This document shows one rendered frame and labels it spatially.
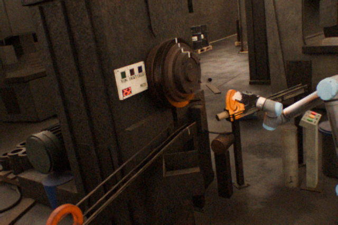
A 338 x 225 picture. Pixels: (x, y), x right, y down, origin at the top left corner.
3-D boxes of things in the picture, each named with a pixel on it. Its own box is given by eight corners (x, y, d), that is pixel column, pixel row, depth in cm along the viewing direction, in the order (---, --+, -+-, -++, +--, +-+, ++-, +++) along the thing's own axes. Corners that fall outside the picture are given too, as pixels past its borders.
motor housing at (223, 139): (215, 198, 259) (208, 139, 244) (225, 185, 276) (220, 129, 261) (229, 201, 252) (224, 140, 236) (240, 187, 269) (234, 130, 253)
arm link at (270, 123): (280, 128, 228) (283, 114, 222) (268, 133, 223) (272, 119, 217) (270, 122, 235) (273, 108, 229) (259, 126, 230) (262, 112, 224)
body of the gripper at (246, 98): (245, 90, 231) (261, 94, 225) (243, 101, 235) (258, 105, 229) (241, 93, 225) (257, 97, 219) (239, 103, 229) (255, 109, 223)
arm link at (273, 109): (278, 119, 216) (280, 107, 211) (260, 113, 222) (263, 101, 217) (281, 113, 223) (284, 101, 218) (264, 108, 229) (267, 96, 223)
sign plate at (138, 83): (119, 99, 186) (113, 69, 180) (146, 88, 206) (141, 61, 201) (122, 100, 184) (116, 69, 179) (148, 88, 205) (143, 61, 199)
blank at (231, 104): (224, 94, 228) (228, 94, 226) (232, 86, 239) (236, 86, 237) (227, 113, 233) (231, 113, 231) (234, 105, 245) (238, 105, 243)
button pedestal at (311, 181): (298, 190, 253) (297, 119, 235) (304, 176, 271) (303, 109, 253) (320, 194, 244) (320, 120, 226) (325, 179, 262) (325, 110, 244)
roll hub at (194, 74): (177, 98, 203) (171, 55, 195) (197, 87, 225) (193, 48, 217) (184, 99, 200) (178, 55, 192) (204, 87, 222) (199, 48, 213)
